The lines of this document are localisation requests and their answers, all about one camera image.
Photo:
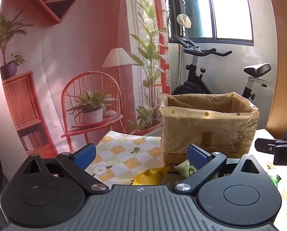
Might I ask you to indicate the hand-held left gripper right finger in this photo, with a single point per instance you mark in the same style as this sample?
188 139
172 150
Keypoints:
196 158

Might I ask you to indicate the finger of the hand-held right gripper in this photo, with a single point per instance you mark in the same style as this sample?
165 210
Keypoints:
266 145

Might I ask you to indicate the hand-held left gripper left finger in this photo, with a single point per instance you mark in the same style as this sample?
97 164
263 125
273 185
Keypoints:
85 156

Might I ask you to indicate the small green pastry packet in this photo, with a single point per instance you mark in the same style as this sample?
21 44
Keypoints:
185 169

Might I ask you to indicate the brown cardboard box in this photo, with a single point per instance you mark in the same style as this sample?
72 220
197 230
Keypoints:
172 158

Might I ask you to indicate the large green snack bag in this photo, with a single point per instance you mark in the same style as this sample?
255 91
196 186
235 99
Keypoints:
273 176

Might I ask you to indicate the translucent dotted plastic bag liner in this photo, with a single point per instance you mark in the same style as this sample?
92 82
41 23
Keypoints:
206 125

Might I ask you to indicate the checkered floral tablecloth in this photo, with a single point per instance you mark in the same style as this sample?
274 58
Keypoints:
124 154

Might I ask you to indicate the yellow snack packet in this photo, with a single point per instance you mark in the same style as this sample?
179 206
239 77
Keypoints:
148 176

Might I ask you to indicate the black exercise bike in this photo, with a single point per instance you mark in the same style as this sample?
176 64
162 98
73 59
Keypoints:
194 77

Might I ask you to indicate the printed room backdrop cloth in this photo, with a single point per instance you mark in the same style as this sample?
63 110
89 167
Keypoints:
73 41

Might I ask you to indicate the pole with white cover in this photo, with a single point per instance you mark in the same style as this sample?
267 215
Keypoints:
183 20

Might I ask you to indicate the dark framed window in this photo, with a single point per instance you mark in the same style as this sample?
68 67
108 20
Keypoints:
230 9

